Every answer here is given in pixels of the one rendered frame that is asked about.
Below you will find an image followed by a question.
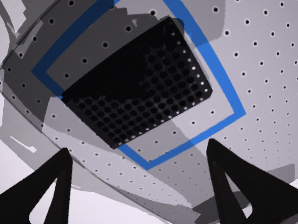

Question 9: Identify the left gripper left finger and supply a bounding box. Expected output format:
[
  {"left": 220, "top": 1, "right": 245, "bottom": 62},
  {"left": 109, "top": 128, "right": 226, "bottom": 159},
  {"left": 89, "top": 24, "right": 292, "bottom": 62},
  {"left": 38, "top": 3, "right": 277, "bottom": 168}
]
[{"left": 0, "top": 148, "right": 73, "bottom": 224}]

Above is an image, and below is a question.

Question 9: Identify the blue tape outline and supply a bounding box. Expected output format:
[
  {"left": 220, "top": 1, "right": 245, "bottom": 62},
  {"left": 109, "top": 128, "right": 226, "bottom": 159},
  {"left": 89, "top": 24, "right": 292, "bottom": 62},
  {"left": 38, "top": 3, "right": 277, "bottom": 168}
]
[{"left": 31, "top": 0, "right": 246, "bottom": 171}]

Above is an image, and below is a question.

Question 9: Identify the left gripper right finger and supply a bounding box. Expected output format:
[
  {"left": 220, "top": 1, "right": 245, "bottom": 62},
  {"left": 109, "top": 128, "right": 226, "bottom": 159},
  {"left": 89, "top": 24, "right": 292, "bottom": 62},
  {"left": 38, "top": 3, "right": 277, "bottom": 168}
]
[{"left": 206, "top": 139, "right": 298, "bottom": 224}]

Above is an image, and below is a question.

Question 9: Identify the black well plate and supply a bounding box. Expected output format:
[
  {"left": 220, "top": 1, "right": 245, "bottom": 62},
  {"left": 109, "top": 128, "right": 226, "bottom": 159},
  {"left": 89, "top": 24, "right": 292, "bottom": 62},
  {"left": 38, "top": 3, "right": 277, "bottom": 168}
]
[{"left": 61, "top": 16, "right": 213, "bottom": 149}]

